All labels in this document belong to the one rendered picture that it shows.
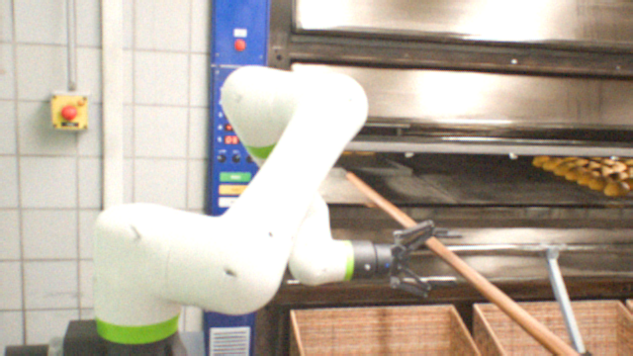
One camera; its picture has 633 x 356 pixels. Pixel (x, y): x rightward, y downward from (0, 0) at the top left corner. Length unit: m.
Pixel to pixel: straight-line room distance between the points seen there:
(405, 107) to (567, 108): 0.56
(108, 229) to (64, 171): 1.07
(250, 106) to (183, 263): 0.41
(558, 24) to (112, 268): 1.69
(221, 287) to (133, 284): 0.15
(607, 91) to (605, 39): 0.18
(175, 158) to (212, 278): 1.14
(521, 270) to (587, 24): 0.83
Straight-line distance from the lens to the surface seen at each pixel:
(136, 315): 1.04
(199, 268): 0.95
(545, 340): 1.35
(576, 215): 2.50
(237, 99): 1.28
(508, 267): 2.42
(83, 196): 2.09
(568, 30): 2.35
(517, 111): 2.29
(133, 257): 1.00
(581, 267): 2.56
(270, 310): 2.22
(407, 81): 2.16
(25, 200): 2.12
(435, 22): 2.15
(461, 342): 2.30
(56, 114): 1.98
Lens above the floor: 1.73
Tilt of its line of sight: 13 degrees down
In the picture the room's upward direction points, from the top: 4 degrees clockwise
